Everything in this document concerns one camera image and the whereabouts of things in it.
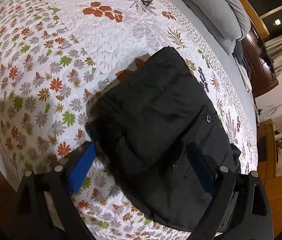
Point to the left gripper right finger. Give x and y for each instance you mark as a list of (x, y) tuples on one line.
[(239, 208)]

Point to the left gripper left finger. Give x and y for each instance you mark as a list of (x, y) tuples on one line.
[(44, 209)]

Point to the black pants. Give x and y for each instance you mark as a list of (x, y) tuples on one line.
[(164, 142)]

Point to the wooden side cabinet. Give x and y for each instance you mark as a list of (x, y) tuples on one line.
[(269, 144)]

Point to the grey and white clothes pile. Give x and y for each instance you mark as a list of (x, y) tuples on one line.
[(243, 66)]

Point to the floral quilted bedspread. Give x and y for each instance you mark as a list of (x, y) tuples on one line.
[(80, 79)]

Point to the grey pillow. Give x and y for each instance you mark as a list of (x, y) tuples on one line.
[(226, 20)]

